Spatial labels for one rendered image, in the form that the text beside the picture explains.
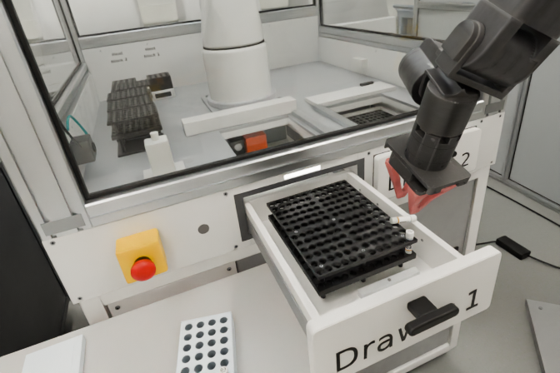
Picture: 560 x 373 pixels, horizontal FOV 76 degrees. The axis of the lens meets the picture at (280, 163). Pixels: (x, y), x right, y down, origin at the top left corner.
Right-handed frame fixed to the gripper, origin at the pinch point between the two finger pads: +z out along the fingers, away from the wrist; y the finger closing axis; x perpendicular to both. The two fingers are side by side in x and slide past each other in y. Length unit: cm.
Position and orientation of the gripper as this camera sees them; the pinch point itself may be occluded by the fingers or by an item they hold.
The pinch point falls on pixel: (408, 201)
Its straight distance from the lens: 57.7
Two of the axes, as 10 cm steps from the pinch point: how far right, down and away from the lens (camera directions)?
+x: 9.3, -2.4, 2.7
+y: 3.6, 6.4, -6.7
